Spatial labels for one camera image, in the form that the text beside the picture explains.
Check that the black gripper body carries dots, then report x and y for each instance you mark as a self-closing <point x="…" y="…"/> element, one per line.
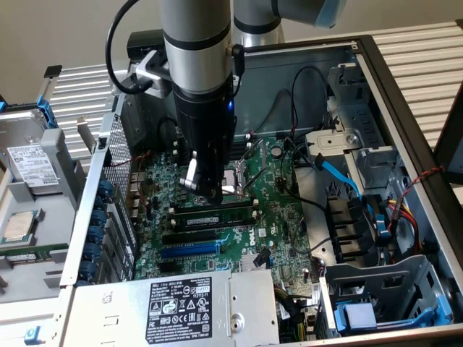
<point x="206" y="123"/>

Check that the green RAM stick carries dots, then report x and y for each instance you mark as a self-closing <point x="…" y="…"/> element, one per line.
<point x="36" y="252"/>
<point x="231" y="217"/>

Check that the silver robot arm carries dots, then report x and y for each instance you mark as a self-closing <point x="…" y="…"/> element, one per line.
<point x="195" y="36"/>

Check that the black RAM slot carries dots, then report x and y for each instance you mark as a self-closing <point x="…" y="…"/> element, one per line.
<point x="238" y="205"/>
<point x="242" y="143"/>
<point x="242" y="153"/>
<point x="242" y="148"/>
<point x="188" y="214"/>

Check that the CPU socket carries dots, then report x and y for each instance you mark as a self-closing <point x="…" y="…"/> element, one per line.
<point x="231" y="179"/>

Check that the thin metal locking lever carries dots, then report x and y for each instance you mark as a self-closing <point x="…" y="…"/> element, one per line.
<point x="238" y="193"/>

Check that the metal socket cover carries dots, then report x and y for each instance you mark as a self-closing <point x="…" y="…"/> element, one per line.
<point x="253" y="155"/>

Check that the long black expansion slot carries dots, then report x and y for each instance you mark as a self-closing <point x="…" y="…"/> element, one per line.
<point x="188" y="238"/>

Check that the coin battery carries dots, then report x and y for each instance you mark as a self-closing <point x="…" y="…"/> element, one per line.
<point x="277" y="151"/>

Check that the blue expansion slot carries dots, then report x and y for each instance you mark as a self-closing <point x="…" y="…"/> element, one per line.
<point x="188" y="250"/>

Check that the open PC case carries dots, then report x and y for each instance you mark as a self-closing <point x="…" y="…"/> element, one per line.
<point x="267" y="72"/>

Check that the dark blue retainer clip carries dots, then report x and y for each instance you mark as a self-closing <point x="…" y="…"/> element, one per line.
<point x="94" y="252"/>
<point x="88" y="271"/>
<point x="97" y="234"/>
<point x="99" y="217"/>
<point x="107" y="191"/>

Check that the short black expansion slot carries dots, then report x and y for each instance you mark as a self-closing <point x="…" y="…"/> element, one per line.
<point x="167" y="267"/>

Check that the silver chipset heat sink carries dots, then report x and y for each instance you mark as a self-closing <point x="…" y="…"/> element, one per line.
<point x="247" y="262"/>

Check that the green motherboard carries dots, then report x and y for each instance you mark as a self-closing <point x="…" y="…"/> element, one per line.
<point x="289" y="217"/>

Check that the grey parts rack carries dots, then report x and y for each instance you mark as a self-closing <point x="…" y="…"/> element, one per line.
<point x="58" y="166"/>

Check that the silver power supply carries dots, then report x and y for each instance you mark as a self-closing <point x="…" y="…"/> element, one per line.
<point x="119" y="307"/>

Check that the silver disk bay cage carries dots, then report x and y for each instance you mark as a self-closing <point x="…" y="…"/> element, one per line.
<point x="358" y="119"/>

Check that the hard disk with blue carrier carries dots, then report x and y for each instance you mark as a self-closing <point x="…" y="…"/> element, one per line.
<point x="29" y="162"/>

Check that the black end cap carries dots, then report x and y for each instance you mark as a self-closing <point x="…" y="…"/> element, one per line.
<point x="53" y="71"/>

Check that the silver CPU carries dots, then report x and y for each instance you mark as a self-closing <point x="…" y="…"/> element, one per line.
<point x="20" y="227"/>

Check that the grey disk bay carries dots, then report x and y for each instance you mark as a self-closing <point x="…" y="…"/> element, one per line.
<point x="380" y="278"/>

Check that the blue disk tray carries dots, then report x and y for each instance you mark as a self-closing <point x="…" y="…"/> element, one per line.
<point x="358" y="314"/>

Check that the small blue clip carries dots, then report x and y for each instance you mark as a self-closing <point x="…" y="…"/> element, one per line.
<point x="32" y="336"/>

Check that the black panel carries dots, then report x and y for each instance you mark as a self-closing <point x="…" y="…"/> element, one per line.
<point x="452" y="144"/>

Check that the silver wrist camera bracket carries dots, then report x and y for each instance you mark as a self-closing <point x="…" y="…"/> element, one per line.
<point x="153" y="72"/>

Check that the black plastic air duct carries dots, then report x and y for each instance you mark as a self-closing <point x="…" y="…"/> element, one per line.
<point x="343" y="224"/>

